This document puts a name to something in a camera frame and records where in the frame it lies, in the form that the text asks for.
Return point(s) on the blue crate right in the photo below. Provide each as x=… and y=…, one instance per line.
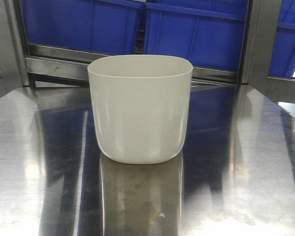
x=283, y=56

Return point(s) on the steel shelf frame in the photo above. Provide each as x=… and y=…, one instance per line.
x=23, y=63

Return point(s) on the blue crate left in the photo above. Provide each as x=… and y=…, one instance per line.
x=101, y=26

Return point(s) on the blue crate middle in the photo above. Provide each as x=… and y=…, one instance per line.
x=208, y=33

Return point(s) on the blue crate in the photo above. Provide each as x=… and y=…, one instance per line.
x=283, y=56
x=208, y=33
x=101, y=26

